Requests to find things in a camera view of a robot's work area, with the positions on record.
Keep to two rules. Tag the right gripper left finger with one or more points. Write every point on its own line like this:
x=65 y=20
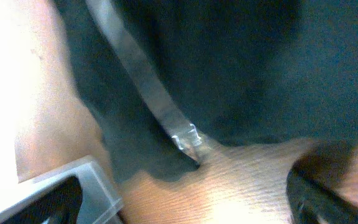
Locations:
x=61 y=205

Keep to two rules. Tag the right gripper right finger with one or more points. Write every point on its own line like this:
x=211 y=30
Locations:
x=310 y=202

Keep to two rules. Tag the black cloth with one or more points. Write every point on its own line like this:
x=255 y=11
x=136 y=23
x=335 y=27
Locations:
x=241 y=72

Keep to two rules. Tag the clear plastic storage bin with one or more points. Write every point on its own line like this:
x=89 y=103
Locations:
x=101 y=203

